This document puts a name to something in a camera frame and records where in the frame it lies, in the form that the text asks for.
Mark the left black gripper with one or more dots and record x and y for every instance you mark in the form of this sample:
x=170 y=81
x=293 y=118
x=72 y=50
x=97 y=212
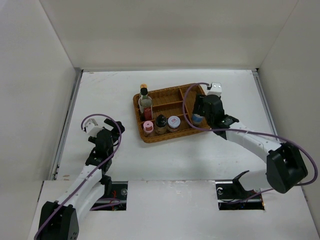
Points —
x=115 y=128

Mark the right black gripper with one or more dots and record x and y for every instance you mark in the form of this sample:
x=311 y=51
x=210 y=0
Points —
x=199 y=101

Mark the tall jar silver lid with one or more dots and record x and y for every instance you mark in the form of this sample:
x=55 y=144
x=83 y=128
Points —
x=196 y=119

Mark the spice jar pink lid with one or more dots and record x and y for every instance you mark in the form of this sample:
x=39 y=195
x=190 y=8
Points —
x=148 y=128

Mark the clear bottle black cap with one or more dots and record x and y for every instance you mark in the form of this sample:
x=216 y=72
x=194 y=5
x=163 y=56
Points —
x=145 y=104

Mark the spice jar white lid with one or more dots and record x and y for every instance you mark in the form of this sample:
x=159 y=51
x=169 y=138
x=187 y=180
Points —
x=173 y=123

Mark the small jar black cap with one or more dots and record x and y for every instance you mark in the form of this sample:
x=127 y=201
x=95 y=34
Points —
x=160 y=124

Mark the green red sauce bottle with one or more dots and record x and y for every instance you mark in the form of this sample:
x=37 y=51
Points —
x=143 y=85

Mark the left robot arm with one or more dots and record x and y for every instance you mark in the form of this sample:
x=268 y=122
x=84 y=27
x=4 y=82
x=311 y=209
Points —
x=59 y=219

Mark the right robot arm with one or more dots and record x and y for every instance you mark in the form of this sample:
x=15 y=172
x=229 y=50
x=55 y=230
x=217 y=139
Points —
x=285 y=167

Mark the woven wicker divided basket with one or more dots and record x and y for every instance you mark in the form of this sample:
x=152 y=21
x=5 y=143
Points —
x=169 y=102

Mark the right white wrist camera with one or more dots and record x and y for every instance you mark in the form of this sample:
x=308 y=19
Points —
x=214 y=88

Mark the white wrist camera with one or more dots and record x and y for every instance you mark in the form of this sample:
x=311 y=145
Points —
x=92 y=128
x=214 y=88

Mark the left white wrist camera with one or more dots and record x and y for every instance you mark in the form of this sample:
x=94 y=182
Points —
x=92 y=128

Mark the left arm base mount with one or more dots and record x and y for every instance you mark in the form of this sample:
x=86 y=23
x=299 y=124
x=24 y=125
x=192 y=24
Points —
x=115 y=199

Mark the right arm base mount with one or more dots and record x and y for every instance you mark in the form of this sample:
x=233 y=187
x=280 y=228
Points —
x=231 y=196

